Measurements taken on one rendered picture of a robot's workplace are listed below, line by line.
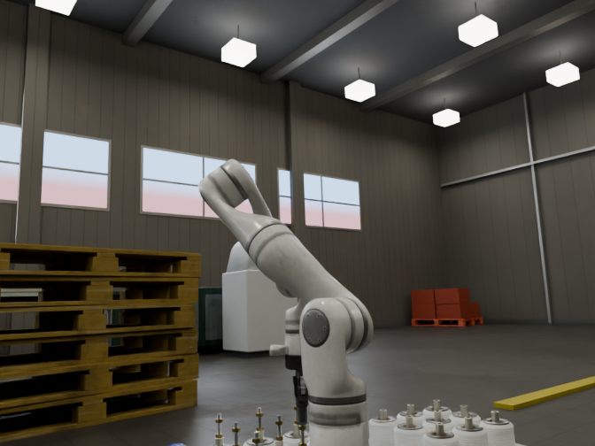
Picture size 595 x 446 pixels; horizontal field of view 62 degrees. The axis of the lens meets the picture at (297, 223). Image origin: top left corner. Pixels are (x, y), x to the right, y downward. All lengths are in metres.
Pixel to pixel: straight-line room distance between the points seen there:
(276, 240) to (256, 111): 9.68
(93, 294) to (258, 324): 3.36
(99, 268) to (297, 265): 2.31
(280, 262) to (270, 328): 5.38
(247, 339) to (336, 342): 5.34
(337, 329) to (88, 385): 2.45
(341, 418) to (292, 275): 0.25
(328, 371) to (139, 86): 8.93
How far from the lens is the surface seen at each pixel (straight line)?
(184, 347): 3.37
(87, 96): 9.15
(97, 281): 3.12
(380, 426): 1.67
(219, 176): 1.06
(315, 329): 0.79
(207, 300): 6.81
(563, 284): 12.43
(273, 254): 0.89
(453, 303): 11.72
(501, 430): 1.68
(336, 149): 11.64
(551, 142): 12.85
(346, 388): 0.79
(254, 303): 6.14
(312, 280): 0.88
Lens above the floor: 0.62
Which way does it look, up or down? 9 degrees up
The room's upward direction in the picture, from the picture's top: 2 degrees counter-clockwise
